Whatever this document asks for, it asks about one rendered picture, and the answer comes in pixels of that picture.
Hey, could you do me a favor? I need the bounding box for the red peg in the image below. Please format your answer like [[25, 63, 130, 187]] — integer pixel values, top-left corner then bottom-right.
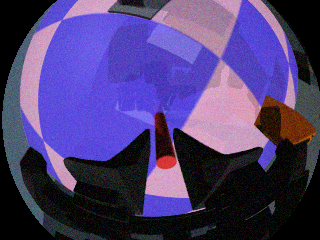
[[155, 112, 177, 169]]

